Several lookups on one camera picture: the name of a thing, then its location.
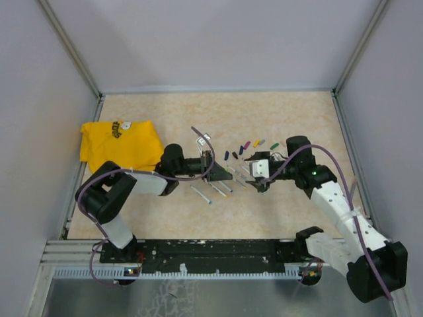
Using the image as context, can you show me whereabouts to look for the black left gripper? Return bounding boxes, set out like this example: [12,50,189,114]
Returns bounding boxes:
[174,151,233,182]

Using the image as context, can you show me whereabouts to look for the blue eraser-cap white marker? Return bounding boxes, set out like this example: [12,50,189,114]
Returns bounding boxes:
[219,181,233,193]

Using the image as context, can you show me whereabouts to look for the black eraser-cap white marker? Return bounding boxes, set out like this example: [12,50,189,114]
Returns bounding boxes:
[240,165,249,174]

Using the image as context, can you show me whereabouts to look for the dark blue capped marker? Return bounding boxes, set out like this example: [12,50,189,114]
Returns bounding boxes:
[227,165,249,182]

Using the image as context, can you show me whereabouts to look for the yellow capped clear pen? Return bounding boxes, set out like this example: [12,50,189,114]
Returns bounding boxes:
[233,178,247,190]

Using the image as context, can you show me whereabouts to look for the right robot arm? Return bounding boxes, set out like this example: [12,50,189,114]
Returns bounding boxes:
[246,135,408,303]

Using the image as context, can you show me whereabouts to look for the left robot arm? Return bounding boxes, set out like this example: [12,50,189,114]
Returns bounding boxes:
[75,143,233,262]

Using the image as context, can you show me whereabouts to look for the yellow t-shirt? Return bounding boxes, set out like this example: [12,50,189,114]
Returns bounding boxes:
[79,121,164,172]

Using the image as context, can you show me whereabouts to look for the purple grey marker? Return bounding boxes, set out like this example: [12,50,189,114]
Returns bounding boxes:
[350,179,358,197]

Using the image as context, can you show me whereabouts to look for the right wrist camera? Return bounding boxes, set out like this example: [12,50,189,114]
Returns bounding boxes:
[249,158,270,178]

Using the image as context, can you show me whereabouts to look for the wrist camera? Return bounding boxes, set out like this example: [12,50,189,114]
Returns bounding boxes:
[196,133,211,147]
[249,158,270,178]

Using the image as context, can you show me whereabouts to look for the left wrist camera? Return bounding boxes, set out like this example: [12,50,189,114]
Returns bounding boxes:
[196,133,211,147]

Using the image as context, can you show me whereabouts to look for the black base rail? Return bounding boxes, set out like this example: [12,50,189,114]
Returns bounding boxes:
[100,239,313,274]

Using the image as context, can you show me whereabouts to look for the white cable duct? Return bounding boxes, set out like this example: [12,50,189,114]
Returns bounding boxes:
[52,266,311,280]

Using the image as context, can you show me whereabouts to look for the right corner aluminium post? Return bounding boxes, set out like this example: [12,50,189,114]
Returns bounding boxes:
[332,0,391,97]

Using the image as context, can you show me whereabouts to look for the corner aluminium post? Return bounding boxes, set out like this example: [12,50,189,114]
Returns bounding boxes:
[36,0,102,98]
[332,0,391,97]

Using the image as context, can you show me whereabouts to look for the left corner aluminium post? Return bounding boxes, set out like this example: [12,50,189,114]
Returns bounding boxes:
[36,0,102,98]

